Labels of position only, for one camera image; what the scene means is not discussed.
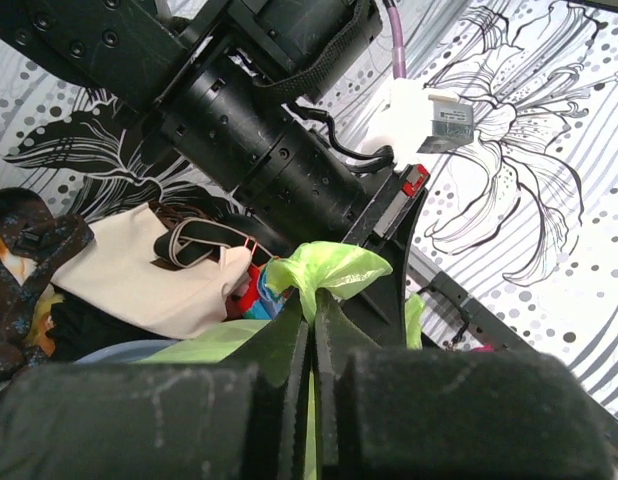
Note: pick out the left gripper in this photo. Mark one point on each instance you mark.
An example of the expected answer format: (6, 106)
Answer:
(385, 226)

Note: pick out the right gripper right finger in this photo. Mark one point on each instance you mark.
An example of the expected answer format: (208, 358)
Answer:
(398, 413)

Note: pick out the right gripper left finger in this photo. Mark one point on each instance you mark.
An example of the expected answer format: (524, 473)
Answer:
(243, 417)

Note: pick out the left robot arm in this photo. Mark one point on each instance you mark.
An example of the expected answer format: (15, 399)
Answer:
(222, 90)

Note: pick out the green trash bag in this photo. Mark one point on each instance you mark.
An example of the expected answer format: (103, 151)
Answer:
(319, 280)

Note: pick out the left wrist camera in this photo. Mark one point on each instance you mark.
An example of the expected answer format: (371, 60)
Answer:
(419, 122)

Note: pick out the cream canvas tote bag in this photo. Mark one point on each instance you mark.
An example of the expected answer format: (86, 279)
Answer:
(118, 273)

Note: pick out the colourful printed bag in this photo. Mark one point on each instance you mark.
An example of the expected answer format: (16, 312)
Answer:
(255, 300)

